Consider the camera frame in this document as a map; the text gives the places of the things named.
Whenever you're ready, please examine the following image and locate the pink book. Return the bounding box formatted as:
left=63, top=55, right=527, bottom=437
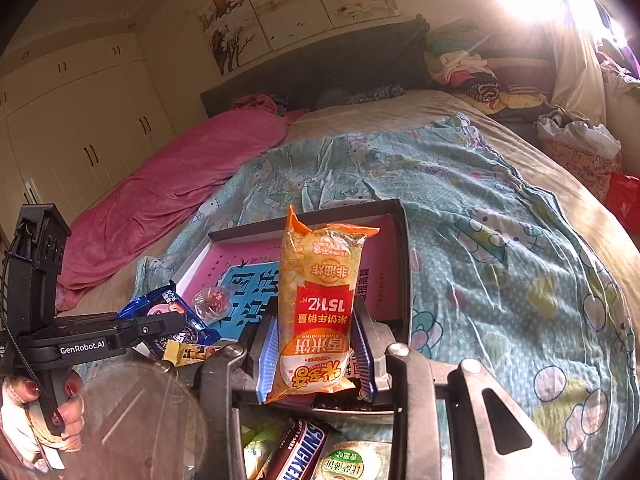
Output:
left=182, top=215, right=401, bottom=346

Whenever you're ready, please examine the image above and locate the pink blanket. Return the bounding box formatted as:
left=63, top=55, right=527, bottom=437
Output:
left=55, top=92, right=306, bottom=311

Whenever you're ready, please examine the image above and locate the patterned pillow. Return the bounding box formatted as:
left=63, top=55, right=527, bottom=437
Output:
left=320, top=85, right=406, bottom=109

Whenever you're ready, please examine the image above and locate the white plastic bag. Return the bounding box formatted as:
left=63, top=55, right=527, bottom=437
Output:
left=537, top=107, right=621, bottom=159

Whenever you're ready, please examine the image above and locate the person's left hand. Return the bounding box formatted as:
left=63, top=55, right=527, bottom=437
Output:
left=0, top=367, right=87, bottom=463

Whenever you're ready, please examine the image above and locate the yellow snack packet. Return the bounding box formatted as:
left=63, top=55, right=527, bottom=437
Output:
left=162, top=339, right=221, bottom=367

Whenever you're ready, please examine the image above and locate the cartoon print quilt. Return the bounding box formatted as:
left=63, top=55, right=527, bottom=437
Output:
left=75, top=112, right=633, bottom=480

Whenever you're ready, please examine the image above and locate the pile of clothes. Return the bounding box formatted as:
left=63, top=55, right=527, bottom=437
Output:
left=425, top=27, right=551, bottom=106

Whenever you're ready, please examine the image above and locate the light curtain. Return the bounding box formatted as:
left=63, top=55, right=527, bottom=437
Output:
left=550, top=25, right=608, bottom=126

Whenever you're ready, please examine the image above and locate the orange rice cracker packet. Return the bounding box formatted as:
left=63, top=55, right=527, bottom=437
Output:
left=265, top=205, right=381, bottom=405

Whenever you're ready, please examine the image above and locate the dark headboard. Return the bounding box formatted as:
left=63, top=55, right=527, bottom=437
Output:
left=200, top=15, right=431, bottom=118

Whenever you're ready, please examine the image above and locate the red candy in clear wrapper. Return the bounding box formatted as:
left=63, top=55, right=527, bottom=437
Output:
left=192, top=285, right=233, bottom=321

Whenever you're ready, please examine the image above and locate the cream wardrobe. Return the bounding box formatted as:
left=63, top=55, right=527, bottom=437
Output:
left=0, top=32, right=178, bottom=241

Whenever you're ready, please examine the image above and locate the green label snack packet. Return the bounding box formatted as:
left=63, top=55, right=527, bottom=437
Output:
left=312, top=440, right=393, bottom=480

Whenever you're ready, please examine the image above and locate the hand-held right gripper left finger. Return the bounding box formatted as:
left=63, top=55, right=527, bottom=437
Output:
left=197, top=296, right=280, bottom=480

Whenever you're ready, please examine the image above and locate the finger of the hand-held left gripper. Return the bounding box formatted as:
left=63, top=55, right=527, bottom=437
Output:
left=117, top=312, right=186, bottom=349

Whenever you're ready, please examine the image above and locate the blue snack packet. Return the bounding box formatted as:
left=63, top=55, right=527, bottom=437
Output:
left=117, top=280, right=221, bottom=361

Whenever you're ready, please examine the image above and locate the brown chocolate bar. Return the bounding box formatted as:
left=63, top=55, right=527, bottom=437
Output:
left=260, top=417, right=331, bottom=480

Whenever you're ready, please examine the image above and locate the yellow print pillow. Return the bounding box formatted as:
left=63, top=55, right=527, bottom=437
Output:
left=465, top=91, right=548, bottom=117

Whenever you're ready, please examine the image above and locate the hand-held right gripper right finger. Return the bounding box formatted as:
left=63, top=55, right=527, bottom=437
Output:
left=351, top=302, right=576, bottom=480

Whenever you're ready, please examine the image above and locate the shallow dark cardboard box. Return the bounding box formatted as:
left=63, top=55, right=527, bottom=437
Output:
left=172, top=199, right=413, bottom=413

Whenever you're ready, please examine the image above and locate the red plastic bag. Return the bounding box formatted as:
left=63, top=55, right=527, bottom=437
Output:
left=605, top=172, right=640, bottom=233

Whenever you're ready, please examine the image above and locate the floral fabric bag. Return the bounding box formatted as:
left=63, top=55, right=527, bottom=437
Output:
left=537, top=135, right=623, bottom=201

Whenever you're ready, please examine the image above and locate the green wrapped candy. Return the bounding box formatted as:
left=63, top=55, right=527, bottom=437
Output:
left=242, top=425, right=286, bottom=480

